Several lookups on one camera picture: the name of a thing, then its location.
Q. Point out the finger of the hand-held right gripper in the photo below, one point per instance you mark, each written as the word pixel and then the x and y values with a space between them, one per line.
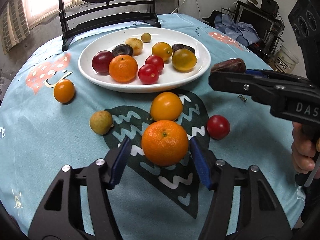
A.
pixel 255 72
pixel 232 82

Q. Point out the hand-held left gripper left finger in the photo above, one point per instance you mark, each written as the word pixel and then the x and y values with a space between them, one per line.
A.
pixel 120 165

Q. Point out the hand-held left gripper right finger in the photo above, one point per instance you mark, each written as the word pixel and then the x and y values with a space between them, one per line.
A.
pixel 200 165

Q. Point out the dark brown date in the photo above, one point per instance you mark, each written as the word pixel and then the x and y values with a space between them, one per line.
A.
pixel 228 65
pixel 183 47

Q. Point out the orange mandarin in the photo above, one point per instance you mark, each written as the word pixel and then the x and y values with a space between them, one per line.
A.
pixel 123 68
pixel 165 143

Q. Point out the white oval plate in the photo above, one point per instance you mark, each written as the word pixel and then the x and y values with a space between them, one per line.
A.
pixel 180 77

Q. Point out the olive yellow tomato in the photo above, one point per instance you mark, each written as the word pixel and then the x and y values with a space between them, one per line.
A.
pixel 184 60

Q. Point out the red cherry tomato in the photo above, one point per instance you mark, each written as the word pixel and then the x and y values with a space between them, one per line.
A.
pixel 218 127
pixel 155 62
pixel 148 74

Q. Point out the small tan longan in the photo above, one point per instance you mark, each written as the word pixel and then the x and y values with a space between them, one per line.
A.
pixel 101 122
pixel 146 37

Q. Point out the spotted yellow citrus fruit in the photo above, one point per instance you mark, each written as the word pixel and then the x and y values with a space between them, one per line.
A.
pixel 135 45

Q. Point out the dark purple plum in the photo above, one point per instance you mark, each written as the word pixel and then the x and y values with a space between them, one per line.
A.
pixel 102 61

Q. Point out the dark wrinkled passion fruit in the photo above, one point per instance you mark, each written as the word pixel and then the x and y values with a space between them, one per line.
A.
pixel 122 50

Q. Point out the person's right hand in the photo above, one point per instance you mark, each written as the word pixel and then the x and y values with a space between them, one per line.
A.
pixel 302 152

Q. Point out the small green stem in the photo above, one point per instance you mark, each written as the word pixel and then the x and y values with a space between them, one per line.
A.
pixel 243 98

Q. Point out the white plastic bucket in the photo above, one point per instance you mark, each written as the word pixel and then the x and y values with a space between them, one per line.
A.
pixel 287 58

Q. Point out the black metal rack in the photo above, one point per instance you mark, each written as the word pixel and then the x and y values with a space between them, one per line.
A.
pixel 277 35

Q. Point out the pile of blue clothes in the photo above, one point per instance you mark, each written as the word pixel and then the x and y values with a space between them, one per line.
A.
pixel 240 31

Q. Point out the black monitor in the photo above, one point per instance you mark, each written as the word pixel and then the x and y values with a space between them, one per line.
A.
pixel 255 21

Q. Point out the yellow-orange citrus fruit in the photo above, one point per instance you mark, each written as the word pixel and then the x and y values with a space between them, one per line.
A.
pixel 166 106

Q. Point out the black cap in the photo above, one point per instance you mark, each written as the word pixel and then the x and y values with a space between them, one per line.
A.
pixel 211 17

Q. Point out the black speaker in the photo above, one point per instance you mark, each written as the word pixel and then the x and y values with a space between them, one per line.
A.
pixel 270 5

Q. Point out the light blue printed tablecloth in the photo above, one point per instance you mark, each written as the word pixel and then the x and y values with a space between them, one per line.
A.
pixel 37 130

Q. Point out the small orange citrus fruit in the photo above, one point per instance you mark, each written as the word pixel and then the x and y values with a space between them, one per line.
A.
pixel 64 91

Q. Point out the round painted screen on stand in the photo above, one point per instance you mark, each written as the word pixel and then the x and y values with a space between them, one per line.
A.
pixel 105 15

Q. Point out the bright window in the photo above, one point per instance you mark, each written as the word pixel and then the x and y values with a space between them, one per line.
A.
pixel 42 0

